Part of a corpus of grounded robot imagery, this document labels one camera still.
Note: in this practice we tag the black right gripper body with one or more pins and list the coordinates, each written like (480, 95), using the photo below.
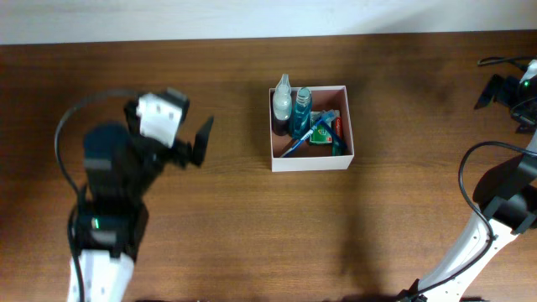
(504, 90)

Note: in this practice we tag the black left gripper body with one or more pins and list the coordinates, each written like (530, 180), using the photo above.
(183, 148)

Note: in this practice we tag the blue disposable razor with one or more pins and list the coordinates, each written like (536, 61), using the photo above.
(335, 136)

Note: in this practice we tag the clear foam soap pump bottle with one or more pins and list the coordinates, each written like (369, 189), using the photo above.
(282, 106)

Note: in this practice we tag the green soap bar pack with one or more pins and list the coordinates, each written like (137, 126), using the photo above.
(320, 136)

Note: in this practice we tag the blue and white toothbrush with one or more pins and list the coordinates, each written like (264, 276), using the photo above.
(298, 142)

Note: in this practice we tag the red and green toothpaste tube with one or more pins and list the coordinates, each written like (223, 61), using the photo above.
(336, 125)

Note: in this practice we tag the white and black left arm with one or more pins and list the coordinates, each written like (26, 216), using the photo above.
(106, 226)

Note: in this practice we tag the white open cardboard box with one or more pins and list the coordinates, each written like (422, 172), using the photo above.
(314, 157)

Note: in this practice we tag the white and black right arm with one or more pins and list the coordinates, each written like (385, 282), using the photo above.
(504, 200)

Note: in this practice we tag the teal mouthwash bottle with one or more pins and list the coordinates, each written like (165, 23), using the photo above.
(300, 123)

